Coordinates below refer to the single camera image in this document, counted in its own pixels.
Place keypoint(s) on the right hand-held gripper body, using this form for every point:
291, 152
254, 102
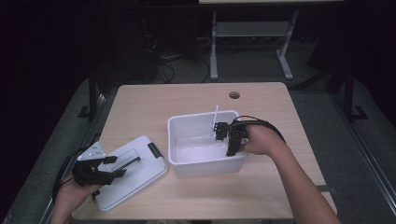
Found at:
235, 133

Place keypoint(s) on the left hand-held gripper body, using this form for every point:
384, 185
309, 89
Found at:
90, 177

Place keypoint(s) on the white storage box lid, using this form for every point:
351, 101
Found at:
140, 177

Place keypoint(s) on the white plastic storage box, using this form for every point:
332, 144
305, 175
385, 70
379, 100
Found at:
199, 163

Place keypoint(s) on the person's left hand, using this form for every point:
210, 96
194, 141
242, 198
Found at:
70, 197

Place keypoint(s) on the person's right hand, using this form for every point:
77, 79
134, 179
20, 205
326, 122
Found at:
264, 141

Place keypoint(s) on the black metal post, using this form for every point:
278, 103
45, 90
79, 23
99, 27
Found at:
349, 99
92, 96

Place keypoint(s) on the grey metal desk frame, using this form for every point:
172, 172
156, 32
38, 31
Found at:
249, 29

